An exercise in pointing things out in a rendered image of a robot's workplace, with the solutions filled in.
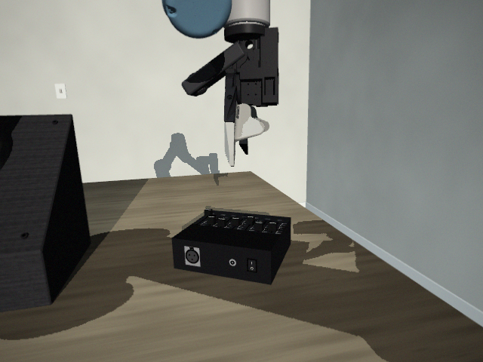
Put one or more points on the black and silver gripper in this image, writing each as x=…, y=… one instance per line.
x=252, y=79

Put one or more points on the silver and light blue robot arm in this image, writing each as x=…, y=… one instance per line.
x=202, y=19

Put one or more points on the black lighting desk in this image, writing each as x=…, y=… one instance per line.
x=244, y=246

